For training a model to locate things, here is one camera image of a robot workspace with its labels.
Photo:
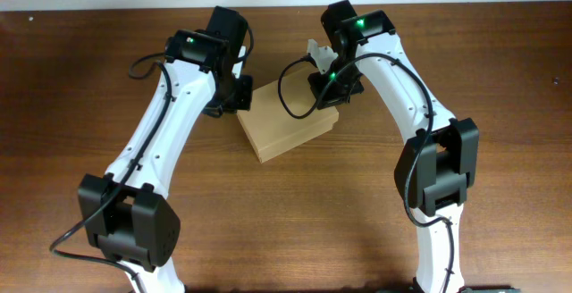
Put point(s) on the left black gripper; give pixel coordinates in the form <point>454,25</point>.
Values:
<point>242,100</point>

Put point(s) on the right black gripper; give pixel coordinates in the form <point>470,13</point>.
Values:
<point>333,97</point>

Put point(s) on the brown cardboard box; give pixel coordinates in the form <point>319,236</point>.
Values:
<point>271,130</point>

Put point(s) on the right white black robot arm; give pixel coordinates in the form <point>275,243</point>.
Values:
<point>437,165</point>

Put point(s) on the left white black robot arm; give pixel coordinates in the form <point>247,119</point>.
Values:
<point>126,212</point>

